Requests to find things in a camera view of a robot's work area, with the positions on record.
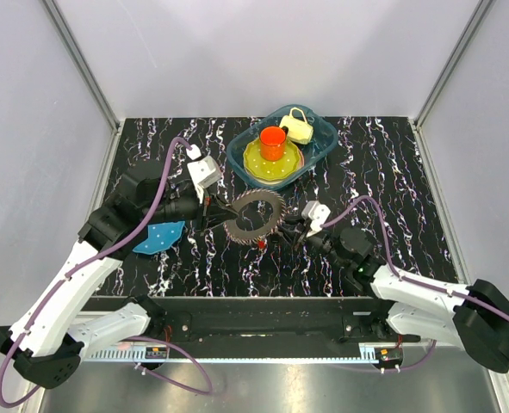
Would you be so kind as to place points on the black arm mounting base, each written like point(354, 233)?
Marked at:
point(336, 319)

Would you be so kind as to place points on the orange cup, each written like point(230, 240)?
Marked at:
point(273, 142)

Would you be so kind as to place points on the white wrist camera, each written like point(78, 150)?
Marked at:
point(203, 171)
point(316, 214)

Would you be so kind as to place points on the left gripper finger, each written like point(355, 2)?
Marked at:
point(211, 221)
point(217, 206)

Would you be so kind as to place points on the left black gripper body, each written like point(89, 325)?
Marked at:
point(182, 206)

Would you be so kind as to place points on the cream yellow mug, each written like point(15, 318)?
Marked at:
point(298, 130)

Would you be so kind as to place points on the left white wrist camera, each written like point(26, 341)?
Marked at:
point(203, 171)

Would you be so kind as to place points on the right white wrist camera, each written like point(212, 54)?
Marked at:
point(316, 214)

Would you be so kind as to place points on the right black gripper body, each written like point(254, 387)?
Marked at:
point(325, 243)

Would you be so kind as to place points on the blue dotted plate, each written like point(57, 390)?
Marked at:
point(160, 238)

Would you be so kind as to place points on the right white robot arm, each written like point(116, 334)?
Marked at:
point(473, 318)

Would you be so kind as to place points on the teal transparent plastic bin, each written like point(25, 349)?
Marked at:
point(325, 139)

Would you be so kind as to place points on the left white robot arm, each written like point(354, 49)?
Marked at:
point(43, 346)

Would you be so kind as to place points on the yellow dotted plate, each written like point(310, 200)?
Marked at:
point(272, 171)

